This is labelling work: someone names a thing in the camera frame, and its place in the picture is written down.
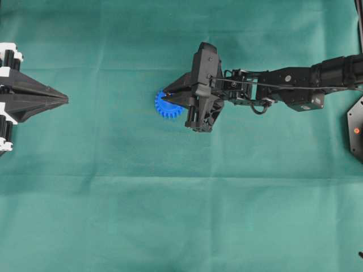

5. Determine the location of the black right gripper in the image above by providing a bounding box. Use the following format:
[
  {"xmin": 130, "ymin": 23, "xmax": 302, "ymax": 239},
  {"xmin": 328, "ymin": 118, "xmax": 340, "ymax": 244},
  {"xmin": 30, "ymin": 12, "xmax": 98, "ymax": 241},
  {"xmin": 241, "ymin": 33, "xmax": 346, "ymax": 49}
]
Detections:
[{"xmin": 164, "ymin": 42, "xmax": 224, "ymax": 133}]

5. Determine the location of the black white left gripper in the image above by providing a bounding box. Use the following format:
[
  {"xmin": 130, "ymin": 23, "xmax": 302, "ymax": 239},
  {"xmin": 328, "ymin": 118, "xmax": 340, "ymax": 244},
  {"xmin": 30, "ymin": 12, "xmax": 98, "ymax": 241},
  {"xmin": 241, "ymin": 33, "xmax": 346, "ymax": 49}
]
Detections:
[{"xmin": 0, "ymin": 41, "xmax": 70, "ymax": 156}]

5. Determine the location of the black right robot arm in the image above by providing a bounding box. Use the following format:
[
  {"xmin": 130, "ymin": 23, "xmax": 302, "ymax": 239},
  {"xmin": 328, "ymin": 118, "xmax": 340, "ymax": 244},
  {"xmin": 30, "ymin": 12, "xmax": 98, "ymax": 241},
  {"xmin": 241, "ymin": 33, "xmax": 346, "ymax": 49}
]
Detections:
[{"xmin": 163, "ymin": 42, "xmax": 362, "ymax": 133}]

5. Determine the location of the blue plastic gear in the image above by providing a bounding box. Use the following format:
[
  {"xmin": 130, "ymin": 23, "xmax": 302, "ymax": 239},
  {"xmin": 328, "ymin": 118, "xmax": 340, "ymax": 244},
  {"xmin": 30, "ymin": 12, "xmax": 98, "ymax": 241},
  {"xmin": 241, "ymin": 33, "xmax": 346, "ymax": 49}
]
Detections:
[{"xmin": 154, "ymin": 89, "xmax": 184, "ymax": 119}]

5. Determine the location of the green cloth mat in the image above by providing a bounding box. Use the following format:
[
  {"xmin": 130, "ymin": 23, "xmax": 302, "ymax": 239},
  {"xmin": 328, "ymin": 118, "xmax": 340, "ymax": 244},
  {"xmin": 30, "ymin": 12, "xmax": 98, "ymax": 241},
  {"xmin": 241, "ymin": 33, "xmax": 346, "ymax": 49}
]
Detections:
[{"xmin": 1, "ymin": 1, "xmax": 362, "ymax": 271}]

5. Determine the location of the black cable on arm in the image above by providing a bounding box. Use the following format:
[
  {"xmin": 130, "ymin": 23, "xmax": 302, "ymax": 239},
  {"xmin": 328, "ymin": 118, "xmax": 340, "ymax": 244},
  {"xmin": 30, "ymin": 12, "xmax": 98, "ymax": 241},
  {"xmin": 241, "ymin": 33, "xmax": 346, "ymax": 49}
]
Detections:
[{"xmin": 209, "ymin": 75, "xmax": 363, "ymax": 91}]

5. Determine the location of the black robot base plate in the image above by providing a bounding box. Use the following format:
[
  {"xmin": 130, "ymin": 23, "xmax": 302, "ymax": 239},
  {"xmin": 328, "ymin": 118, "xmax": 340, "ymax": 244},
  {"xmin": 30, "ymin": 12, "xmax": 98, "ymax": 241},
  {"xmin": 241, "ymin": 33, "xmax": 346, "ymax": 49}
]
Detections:
[{"xmin": 347, "ymin": 97, "xmax": 363, "ymax": 163}]

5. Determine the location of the black frame bar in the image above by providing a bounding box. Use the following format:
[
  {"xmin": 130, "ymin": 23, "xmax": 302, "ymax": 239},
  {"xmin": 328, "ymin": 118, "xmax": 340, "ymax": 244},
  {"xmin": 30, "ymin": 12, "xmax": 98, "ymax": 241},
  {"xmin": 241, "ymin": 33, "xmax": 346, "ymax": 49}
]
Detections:
[{"xmin": 354, "ymin": 0, "xmax": 363, "ymax": 53}]

